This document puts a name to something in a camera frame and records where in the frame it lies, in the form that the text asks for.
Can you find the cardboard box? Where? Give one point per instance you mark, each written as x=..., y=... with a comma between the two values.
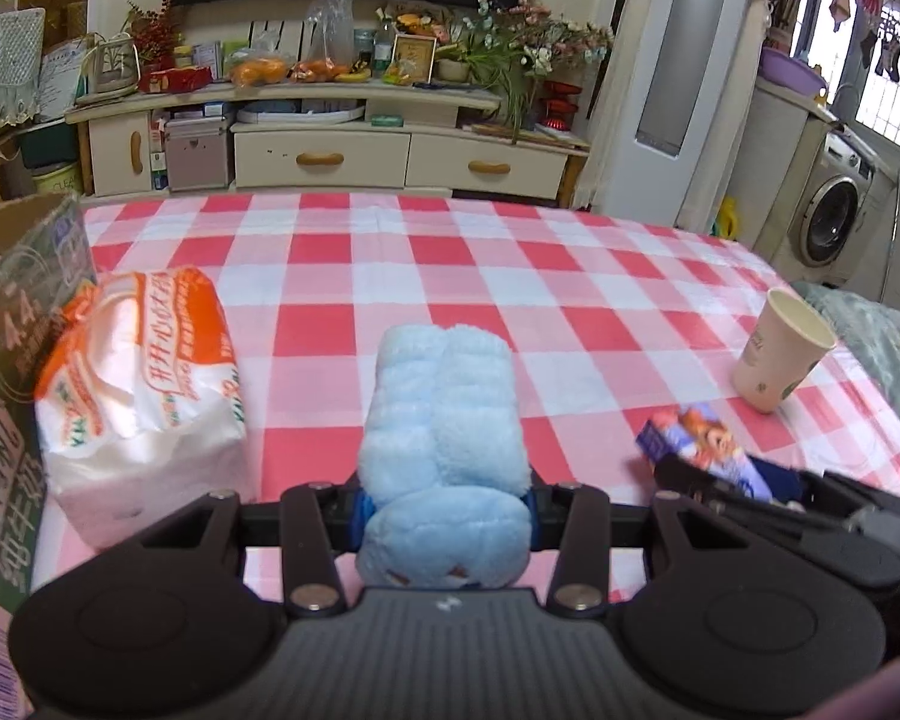
x=44, y=259

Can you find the purple basin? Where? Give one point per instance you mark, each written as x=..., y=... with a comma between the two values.
x=780, y=69

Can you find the cream TV cabinet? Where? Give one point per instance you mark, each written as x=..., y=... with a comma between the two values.
x=437, y=141

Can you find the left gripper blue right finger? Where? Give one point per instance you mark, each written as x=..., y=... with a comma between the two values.
x=573, y=519

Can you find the red vase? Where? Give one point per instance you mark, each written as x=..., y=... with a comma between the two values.
x=559, y=105

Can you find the washing machine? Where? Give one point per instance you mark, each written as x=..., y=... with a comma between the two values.
x=827, y=234

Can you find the potted flower plant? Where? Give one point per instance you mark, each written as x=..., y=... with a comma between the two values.
x=513, y=49

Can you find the light blue plush bunny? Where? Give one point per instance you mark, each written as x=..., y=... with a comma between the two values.
x=444, y=463

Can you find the orange white tissue pack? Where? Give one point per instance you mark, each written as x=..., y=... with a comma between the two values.
x=139, y=406

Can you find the pink storage box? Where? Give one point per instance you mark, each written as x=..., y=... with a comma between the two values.
x=198, y=153

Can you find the paper cup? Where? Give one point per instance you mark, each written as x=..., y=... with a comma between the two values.
x=787, y=342

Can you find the bag of oranges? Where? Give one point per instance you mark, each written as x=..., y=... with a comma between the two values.
x=257, y=71

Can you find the red checkered tablecloth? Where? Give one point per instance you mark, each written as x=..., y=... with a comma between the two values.
x=610, y=322

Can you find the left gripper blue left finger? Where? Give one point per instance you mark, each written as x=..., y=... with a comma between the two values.
x=317, y=523

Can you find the small purple picture box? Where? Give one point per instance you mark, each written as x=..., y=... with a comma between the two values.
x=695, y=435

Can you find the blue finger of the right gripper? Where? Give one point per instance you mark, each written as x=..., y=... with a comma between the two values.
x=785, y=485

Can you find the green trash bin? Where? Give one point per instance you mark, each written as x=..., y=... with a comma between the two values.
x=58, y=178

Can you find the white standing air conditioner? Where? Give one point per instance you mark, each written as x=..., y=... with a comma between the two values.
x=671, y=111

